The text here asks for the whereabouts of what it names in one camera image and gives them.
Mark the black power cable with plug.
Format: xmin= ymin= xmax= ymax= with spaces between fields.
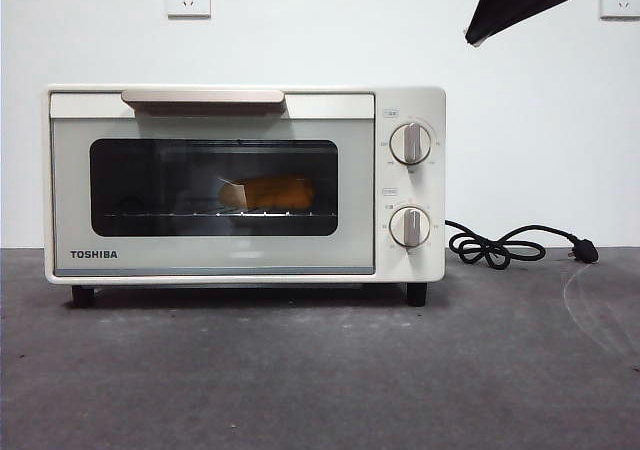
xmin=445 ymin=219 xmax=599 ymax=271

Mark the cream oven knob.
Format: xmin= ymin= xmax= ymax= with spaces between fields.
xmin=389 ymin=123 xmax=433 ymax=166
xmin=389 ymin=207 xmax=432 ymax=249

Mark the cream Toshiba toaster oven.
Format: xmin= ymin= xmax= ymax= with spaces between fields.
xmin=44 ymin=84 xmax=447 ymax=309

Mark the yellow corn cob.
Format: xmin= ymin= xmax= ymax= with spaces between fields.
xmin=219 ymin=174 xmax=317 ymax=211

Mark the metal wire oven rack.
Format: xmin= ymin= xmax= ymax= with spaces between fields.
xmin=94 ymin=210 xmax=336 ymax=220

